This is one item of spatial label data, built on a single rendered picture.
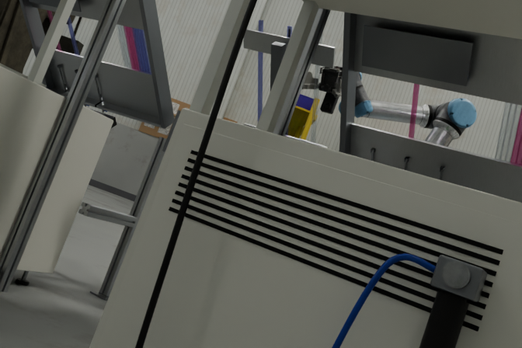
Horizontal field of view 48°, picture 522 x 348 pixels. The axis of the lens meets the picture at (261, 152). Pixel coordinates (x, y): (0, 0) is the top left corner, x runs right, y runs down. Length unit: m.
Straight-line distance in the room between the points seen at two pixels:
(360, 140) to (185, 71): 9.95
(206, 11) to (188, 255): 11.09
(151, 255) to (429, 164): 1.00
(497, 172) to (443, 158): 0.16
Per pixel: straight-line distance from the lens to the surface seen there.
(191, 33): 11.94
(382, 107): 2.42
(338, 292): 0.95
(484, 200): 0.93
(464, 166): 1.81
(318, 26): 1.58
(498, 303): 0.91
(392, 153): 1.87
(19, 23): 5.85
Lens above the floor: 0.47
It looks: 6 degrees up
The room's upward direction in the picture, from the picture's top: 20 degrees clockwise
